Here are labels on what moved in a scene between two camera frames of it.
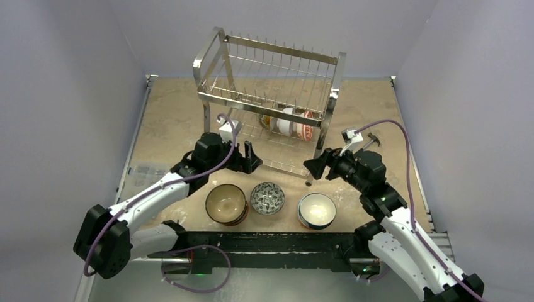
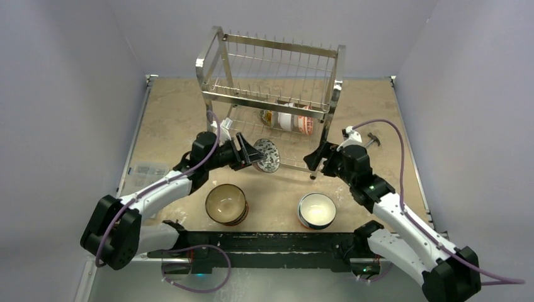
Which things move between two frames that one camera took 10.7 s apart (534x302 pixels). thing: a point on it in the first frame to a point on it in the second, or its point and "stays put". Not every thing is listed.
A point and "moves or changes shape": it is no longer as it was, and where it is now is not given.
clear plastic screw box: x=140 y=175 stays put
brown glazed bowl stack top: x=226 y=204 stays put
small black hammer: x=374 y=139 stays put
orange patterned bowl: x=307 y=130 moves or changes shape
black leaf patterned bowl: x=267 y=198 to x=272 y=156
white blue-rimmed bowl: x=317 y=211 stays put
